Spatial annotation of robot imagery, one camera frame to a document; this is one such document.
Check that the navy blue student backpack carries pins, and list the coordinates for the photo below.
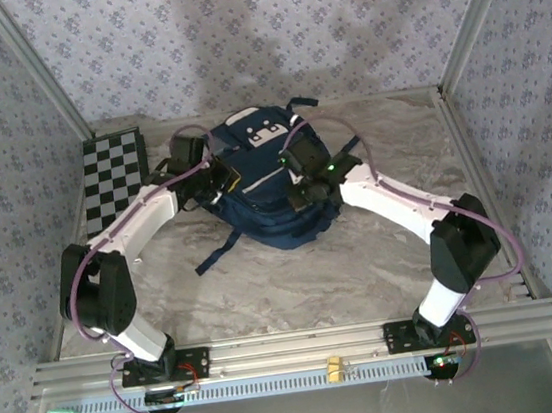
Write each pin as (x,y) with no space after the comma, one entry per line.
(265,203)

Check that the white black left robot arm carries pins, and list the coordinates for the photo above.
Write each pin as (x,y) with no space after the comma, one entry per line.
(146,217)

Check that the black grey chessboard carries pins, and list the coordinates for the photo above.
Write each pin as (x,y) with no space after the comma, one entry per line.
(105,172)

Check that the tan clip block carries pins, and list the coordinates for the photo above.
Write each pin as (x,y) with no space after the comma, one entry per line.
(336,370)

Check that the small circuit board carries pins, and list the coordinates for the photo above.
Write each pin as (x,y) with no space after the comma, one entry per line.
(445,362)
(171,396)

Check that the aluminium side rail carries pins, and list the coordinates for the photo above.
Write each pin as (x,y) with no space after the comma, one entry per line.
(477,166)
(74,226)

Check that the aluminium corner post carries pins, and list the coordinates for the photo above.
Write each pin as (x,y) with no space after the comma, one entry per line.
(479,15)
(37,69)

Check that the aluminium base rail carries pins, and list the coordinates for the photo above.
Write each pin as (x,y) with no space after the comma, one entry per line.
(298,350)

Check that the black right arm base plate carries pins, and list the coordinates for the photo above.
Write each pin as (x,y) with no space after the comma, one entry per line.
(398,337)

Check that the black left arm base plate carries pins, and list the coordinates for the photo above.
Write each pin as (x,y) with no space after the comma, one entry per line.
(199,362)

